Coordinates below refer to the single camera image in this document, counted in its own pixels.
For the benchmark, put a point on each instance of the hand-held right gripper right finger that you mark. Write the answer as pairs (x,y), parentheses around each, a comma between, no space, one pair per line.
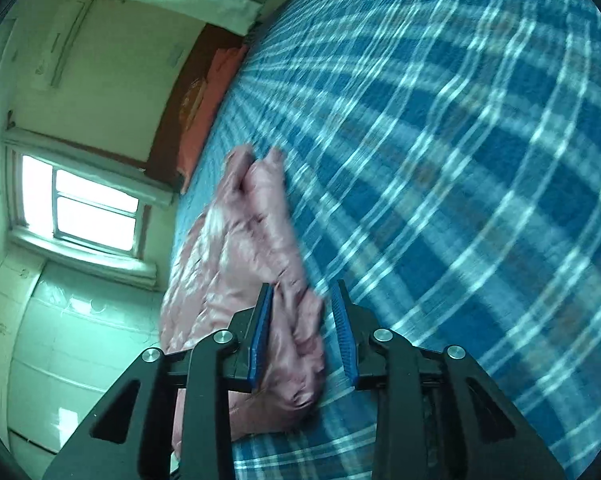
(345,330)

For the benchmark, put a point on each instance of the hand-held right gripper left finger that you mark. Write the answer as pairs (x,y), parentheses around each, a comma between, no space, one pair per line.
(260,330)

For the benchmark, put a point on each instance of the pink puffer jacket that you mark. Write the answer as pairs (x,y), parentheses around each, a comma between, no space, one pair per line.
(245,245)

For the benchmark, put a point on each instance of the white wardrobe with circle pattern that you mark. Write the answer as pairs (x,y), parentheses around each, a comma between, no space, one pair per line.
(80,360)

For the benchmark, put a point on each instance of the bed with blue plaid sheet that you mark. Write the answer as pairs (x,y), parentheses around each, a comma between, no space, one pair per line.
(455,160)

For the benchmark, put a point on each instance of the orange pillow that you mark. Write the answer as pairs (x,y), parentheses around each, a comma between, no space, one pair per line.
(200,135)

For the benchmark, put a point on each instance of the dark wooden headboard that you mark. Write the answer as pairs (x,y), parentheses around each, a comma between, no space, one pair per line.
(170,130)

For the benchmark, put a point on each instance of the small patterned cushion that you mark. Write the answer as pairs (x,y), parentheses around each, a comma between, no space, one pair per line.
(193,96)

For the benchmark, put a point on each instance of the orange folded blanket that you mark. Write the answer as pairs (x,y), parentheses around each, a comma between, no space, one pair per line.
(228,62)

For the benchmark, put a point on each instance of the white air conditioner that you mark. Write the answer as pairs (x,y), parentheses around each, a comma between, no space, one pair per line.
(63,42)

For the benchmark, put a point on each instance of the aluminium frame window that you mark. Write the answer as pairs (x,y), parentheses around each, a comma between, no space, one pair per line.
(80,210)

